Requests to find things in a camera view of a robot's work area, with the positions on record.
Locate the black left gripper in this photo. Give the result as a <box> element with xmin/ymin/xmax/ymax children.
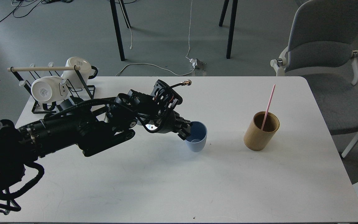
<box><xmin>137</xmin><ymin>108</ymin><xmax>192</xmax><ymax>140</ymax></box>

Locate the blue plastic cup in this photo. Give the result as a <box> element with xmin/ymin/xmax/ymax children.
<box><xmin>185</xmin><ymin>121</ymin><xmax>208</xmax><ymax>152</ymax></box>

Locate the pink chopstick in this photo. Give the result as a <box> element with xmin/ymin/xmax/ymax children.
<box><xmin>260</xmin><ymin>84</ymin><xmax>276</xmax><ymax>131</ymax></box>

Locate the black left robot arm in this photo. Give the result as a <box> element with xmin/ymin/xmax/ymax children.
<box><xmin>0</xmin><ymin>88</ymin><xmax>193</xmax><ymax>215</ymax></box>

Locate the white power plug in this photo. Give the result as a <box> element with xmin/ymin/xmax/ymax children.
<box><xmin>189</xmin><ymin>58</ymin><xmax>205</xmax><ymax>70</ymax></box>

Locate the bamboo cylinder holder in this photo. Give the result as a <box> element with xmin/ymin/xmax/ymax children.
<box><xmin>243</xmin><ymin>111</ymin><xmax>280</xmax><ymax>151</ymax></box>

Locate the white mug upper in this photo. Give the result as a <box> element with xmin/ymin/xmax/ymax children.
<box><xmin>62</xmin><ymin>57</ymin><xmax>91</xmax><ymax>88</ymax></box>

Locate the white mug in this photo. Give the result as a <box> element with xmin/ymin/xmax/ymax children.
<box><xmin>62</xmin><ymin>57</ymin><xmax>91</xmax><ymax>88</ymax></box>
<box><xmin>31</xmin><ymin>76</ymin><xmax>68</xmax><ymax>103</ymax></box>

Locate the black table leg right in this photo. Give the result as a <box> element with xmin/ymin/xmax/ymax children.
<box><xmin>218</xmin><ymin>0</ymin><xmax>238</xmax><ymax>59</ymax></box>

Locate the black table leg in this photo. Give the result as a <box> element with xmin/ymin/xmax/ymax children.
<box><xmin>109</xmin><ymin>0</ymin><xmax>131</xmax><ymax>61</ymax></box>
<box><xmin>218</xmin><ymin>0</ymin><xmax>238</xmax><ymax>59</ymax></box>

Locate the wooden rack dowel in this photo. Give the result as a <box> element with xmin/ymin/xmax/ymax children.
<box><xmin>7</xmin><ymin>66</ymin><xmax>81</xmax><ymax>72</ymax></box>

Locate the white mug lower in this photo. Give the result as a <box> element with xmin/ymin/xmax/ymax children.
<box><xmin>31</xmin><ymin>76</ymin><xmax>68</xmax><ymax>103</ymax></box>

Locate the black table leg left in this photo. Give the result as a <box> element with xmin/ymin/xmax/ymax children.
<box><xmin>109</xmin><ymin>0</ymin><xmax>131</xmax><ymax>61</ymax></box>

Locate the grey office chair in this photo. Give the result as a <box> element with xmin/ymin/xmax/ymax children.
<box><xmin>270</xmin><ymin>0</ymin><xmax>358</xmax><ymax>158</ymax></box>

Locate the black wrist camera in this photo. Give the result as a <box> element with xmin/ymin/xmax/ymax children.
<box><xmin>150</xmin><ymin>79</ymin><xmax>192</xmax><ymax>109</ymax></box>

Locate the white floor cable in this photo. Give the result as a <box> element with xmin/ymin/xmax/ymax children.
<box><xmin>116</xmin><ymin>0</ymin><xmax>198</xmax><ymax>77</ymax></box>

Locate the black wire dish rack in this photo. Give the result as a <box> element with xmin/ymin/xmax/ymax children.
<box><xmin>11</xmin><ymin>63</ymin><xmax>98</xmax><ymax>114</ymax></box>

